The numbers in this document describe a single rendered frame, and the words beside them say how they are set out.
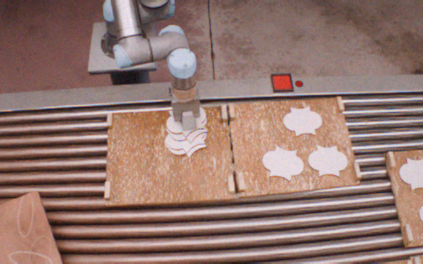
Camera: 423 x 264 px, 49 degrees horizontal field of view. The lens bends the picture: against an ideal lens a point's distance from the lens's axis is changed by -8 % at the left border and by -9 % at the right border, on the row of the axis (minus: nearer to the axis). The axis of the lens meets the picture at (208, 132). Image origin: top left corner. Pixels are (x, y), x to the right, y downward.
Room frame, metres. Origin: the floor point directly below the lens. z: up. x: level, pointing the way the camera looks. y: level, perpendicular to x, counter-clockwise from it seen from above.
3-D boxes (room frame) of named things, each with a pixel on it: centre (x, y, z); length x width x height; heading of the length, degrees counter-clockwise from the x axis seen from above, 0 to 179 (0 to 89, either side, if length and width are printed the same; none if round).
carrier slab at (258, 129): (0.85, -0.28, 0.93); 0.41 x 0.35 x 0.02; 95
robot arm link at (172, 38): (1.00, 0.12, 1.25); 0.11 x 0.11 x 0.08; 16
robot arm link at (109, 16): (1.35, 0.33, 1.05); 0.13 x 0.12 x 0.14; 106
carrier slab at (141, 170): (0.81, 0.13, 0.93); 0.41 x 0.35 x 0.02; 94
